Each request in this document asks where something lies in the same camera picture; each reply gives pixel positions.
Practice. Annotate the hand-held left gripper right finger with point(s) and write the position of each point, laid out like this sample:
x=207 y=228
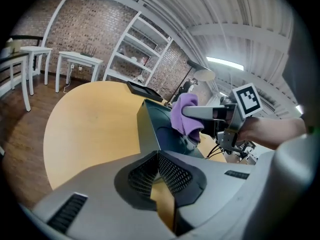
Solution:
x=220 y=184

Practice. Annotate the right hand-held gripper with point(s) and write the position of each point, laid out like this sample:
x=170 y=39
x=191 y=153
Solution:
x=247 y=100

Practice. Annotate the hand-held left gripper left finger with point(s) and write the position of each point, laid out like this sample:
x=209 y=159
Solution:
x=100 y=196

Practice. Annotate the purple cloth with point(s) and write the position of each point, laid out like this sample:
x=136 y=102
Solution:
x=181 y=119

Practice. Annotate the dark green box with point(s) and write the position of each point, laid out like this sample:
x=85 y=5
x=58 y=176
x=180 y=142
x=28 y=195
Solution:
x=160 y=124

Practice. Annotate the person's right forearm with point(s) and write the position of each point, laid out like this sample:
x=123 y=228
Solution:
x=270 y=131

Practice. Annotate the black desk lamp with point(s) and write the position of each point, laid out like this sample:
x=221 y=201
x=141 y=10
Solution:
x=203 y=74

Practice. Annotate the ceiling light strip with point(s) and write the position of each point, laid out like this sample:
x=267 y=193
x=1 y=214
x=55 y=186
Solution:
x=225 y=62

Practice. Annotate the black flat box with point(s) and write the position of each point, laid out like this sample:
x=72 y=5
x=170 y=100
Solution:
x=142 y=90

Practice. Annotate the white shelf unit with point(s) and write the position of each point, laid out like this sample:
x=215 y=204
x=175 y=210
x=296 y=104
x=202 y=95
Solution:
x=140 y=46

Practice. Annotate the black router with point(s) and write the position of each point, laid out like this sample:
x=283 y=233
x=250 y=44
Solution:
x=88 y=54

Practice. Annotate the white side table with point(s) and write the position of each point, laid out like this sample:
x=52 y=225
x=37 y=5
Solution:
x=80 y=59

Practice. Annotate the white wooden table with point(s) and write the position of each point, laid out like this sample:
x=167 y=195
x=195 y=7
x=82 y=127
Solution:
x=36 y=49

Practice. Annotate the cardboard box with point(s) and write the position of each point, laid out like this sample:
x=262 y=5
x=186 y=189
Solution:
x=13 y=45

